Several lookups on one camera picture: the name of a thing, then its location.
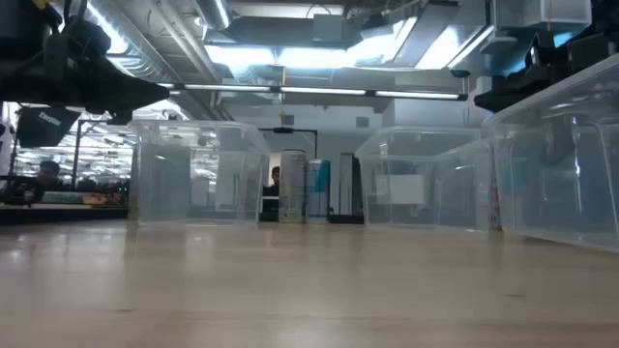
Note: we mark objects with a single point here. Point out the white yellow soda can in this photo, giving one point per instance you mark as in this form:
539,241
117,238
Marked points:
292,188

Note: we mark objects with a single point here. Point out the grey ceiling box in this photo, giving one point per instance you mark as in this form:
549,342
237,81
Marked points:
329,28

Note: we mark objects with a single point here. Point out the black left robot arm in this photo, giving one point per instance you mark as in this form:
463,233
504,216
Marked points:
43,128

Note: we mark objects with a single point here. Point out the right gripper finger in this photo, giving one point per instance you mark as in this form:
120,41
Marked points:
512,94

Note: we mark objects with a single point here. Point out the person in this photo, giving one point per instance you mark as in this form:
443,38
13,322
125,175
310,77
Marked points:
48,170
274,176

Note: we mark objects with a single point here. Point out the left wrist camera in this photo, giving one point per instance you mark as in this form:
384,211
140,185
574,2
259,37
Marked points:
77,48

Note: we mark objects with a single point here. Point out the clear plastic bin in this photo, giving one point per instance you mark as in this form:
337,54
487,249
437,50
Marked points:
193,193
416,212
556,193

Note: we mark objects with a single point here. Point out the silver ventilation duct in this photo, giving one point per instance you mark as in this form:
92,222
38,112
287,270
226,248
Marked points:
213,12

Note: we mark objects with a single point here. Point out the linear ceiling light fixture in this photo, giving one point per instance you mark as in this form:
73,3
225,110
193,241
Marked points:
319,91

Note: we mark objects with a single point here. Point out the blue silver soda can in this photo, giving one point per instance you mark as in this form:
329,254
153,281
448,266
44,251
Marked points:
320,193

